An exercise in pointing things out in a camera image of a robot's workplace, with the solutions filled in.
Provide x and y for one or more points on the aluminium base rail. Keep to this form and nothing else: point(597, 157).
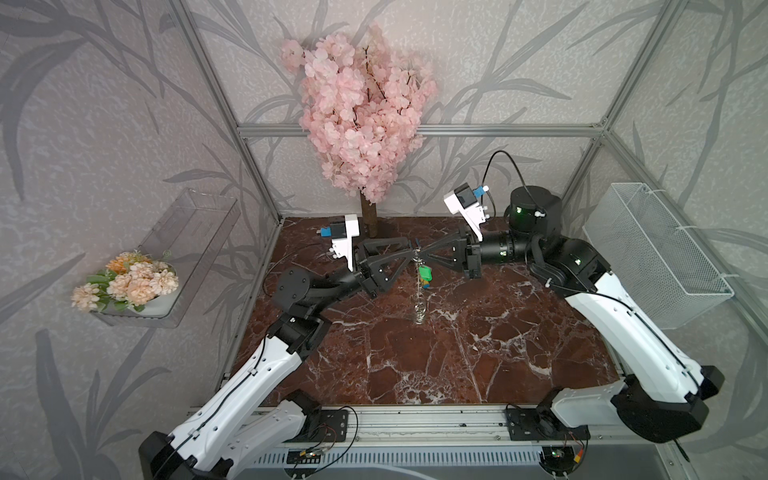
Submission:
point(420, 426)

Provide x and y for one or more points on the white wire mesh basket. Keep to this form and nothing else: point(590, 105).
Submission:
point(657, 260)

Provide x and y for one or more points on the peach flower bouquet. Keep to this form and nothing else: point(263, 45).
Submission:
point(129, 281)

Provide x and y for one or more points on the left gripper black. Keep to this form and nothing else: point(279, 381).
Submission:
point(364, 271)

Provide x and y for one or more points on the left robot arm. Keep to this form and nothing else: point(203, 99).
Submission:
point(301, 296)

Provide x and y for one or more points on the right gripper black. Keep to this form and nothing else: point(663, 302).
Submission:
point(472, 263)

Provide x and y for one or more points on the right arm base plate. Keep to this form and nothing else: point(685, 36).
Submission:
point(529, 424)

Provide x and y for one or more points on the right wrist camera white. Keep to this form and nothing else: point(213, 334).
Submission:
point(467, 202)

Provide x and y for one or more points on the pink cherry blossom tree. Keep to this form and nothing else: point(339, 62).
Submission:
point(362, 107)

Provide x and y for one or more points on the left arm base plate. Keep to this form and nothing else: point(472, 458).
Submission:
point(324, 426)

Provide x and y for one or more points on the clear acrylic wall shelf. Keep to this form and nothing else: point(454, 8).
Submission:
point(189, 237)

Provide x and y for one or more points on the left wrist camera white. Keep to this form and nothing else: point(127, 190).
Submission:
point(341, 234)

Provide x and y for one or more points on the key with green tag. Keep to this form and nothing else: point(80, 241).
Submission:
point(425, 276)

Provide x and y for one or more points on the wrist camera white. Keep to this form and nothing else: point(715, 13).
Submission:
point(341, 234)
point(467, 202)

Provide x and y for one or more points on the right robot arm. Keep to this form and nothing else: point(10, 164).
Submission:
point(663, 397)

